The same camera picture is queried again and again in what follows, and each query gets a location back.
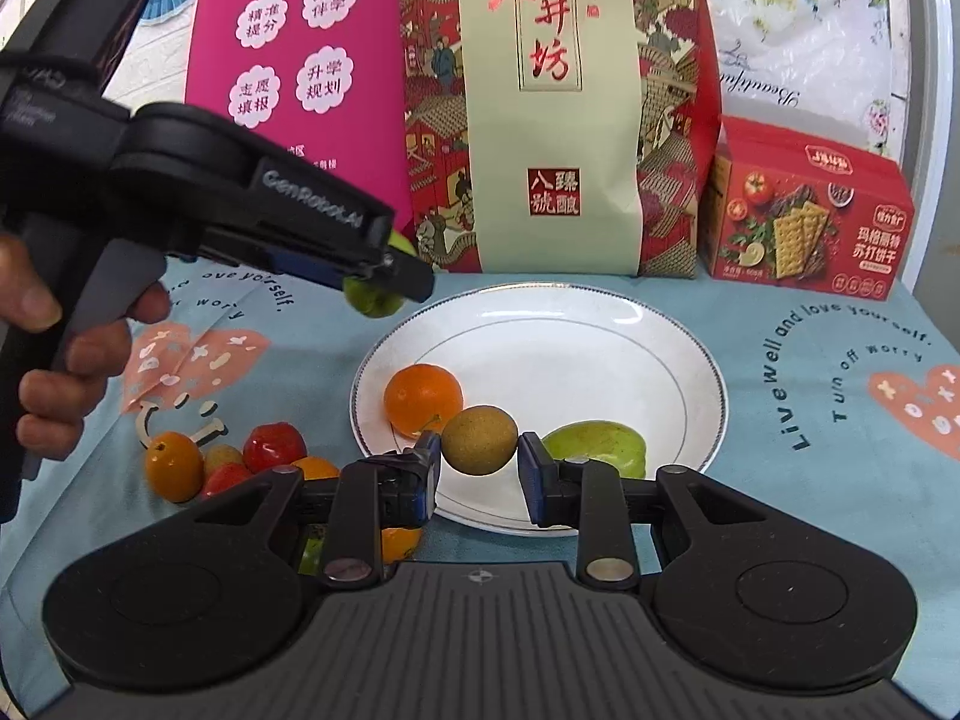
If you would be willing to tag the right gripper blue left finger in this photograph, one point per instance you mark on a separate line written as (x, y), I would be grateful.
(394, 490)

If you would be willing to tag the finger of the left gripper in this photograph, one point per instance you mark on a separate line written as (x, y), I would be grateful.
(405, 274)
(330, 272)

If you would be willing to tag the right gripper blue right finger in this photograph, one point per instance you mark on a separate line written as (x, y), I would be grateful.
(592, 498)

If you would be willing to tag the small green apple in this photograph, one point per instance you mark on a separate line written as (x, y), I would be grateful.
(372, 300)

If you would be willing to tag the orange tangerine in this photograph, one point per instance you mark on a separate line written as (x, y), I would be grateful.
(173, 467)
(399, 544)
(316, 468)
(421, 398)

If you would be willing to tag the brown longan hidden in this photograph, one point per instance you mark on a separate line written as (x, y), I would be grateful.
(219, 455)

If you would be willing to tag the person left hand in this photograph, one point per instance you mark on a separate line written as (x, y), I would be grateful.
(53, 398)

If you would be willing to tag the green red liquor gift bag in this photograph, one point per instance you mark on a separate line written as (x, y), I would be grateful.
(563, 136)

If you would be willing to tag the pink tote bag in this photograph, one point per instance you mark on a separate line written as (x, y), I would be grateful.
(322, 78)

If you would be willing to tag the blue printed tablecloth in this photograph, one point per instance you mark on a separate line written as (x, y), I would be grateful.
(843, 412)

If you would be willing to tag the red cracker box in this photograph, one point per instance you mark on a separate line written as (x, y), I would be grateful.
(789, 209)

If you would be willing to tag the white floral bag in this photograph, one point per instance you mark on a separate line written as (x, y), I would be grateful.
(835, 68)

